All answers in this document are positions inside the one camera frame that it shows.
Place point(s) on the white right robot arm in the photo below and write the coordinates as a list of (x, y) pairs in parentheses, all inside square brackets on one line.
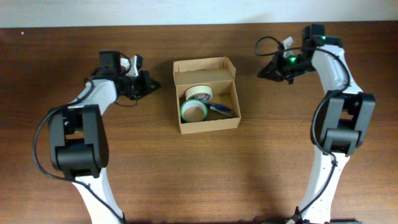
[(340, 121)]

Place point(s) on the cardboard box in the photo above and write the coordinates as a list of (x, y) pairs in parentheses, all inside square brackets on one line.
[(219, 74)]

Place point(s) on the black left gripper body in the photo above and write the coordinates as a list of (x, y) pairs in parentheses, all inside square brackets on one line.
[(142, 86)]

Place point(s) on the beige masking tape roll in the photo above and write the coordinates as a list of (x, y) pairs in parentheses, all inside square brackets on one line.
[(201, 92)]

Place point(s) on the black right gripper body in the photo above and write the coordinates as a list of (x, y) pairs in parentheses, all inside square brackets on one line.
[(278, 68)]

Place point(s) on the blue pen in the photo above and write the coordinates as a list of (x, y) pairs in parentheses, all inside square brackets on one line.
[(210, 104)]

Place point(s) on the green tape roll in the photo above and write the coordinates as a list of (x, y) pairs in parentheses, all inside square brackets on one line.
[(193, 110)]

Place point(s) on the black pen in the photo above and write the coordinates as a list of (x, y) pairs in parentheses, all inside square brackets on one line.
[(226, 114)]

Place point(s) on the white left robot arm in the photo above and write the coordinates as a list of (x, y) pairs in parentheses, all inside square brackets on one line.
[(78, 143)]

